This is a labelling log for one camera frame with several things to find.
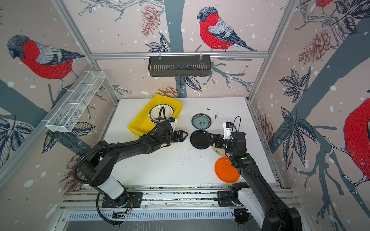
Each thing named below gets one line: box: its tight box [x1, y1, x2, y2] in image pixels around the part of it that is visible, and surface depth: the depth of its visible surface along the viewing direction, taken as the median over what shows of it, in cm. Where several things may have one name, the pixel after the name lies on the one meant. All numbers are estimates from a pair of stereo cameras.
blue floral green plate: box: [191, 113, 212, 130], surface depth 109 cm
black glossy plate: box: [189, 129, 212, 150], surface depth 97 cm
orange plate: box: [214, 156, 240, 184], surface depth 82 cm
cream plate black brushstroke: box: [148, 103, 175, 124], surface depth 109 cm
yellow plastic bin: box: [127, 93, 183, 137], surface depth 106 cm
